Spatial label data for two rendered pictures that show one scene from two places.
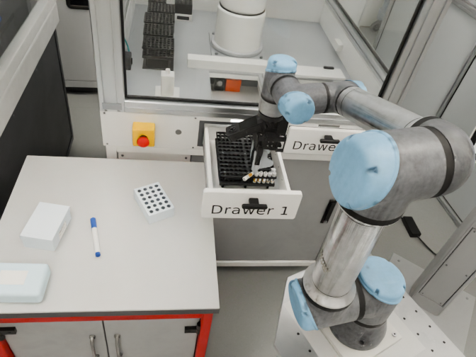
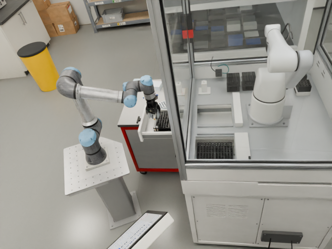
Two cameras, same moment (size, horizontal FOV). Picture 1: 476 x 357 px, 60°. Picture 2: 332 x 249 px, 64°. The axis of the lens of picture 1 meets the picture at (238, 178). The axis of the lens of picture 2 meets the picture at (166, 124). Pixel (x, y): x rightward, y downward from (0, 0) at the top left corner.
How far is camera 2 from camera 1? 2.18 m
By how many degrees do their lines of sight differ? 78
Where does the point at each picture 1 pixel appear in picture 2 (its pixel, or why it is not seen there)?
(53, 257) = not seen: hidden behind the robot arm
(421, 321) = (89, 182)
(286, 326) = (104, 140)
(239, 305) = (177, 196)
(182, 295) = (124, 116)
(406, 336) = (86, 175)
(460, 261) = not seen: outside the picture
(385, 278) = (84, 135)
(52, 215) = (155, 84)
